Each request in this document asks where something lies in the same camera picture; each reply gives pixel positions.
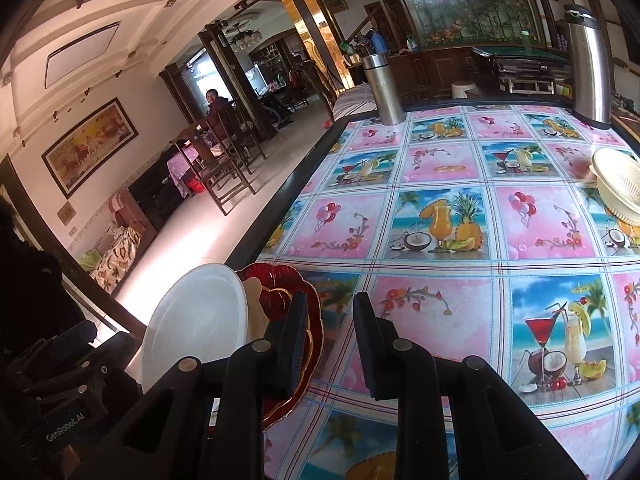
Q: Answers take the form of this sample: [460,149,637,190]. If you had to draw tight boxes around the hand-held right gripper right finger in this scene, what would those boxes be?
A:
[352,291,588,480]

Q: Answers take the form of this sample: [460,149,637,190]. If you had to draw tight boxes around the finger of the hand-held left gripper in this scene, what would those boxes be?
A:
[22,332,143,406]

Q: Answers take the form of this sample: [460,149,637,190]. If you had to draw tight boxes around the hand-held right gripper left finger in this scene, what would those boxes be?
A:
[70,291,311,480]

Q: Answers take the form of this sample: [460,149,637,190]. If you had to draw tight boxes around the red heart-shaped plate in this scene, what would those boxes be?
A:
[212,261,326,433]

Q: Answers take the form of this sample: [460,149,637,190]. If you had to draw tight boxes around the small white plate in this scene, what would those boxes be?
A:
[140,263,251,396]

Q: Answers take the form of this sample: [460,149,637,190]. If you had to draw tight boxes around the cream ribbed bowl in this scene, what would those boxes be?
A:
[591,147,640,226]

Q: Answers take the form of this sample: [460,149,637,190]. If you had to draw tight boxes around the floral covered sofa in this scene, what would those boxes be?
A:
[77,187,161,296]

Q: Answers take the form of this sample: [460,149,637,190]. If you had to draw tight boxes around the black-framed table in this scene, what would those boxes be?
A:
[222,95,640,480]

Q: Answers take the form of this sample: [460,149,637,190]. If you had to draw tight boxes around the wooden dining chair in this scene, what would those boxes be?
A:
[175,135,258,216]
[227,105,268,161]

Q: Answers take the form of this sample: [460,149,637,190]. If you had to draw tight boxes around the black low cabinet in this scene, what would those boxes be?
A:
[127,157,188,231]

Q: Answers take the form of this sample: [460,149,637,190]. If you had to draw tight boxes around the pink-clothed dining table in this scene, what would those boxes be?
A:
[167,142,206,198]

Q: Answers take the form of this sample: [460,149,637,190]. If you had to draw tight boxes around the striped reclining chair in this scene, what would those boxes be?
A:
[332,85,381,122]

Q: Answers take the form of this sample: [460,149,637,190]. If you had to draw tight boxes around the small steel thermos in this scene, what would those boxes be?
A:
[361,52,407,127]

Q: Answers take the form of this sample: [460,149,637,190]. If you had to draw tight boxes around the ceiling chandelier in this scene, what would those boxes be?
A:
[222,22,263,53]

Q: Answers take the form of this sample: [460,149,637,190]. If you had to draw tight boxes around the golden pillar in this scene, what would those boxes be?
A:
[270,0,351,93]

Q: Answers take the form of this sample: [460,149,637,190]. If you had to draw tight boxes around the green-topped table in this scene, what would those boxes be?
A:
[470,45,576,96]

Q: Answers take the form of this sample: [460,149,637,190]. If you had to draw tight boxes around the large steel thermos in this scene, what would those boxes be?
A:
[564,4,613,128]

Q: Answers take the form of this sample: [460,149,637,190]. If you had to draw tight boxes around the floral glass mural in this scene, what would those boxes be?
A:
[387,0,546,48]

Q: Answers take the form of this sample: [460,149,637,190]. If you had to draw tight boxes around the framed wall painting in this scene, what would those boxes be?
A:
[41,97,140,200]

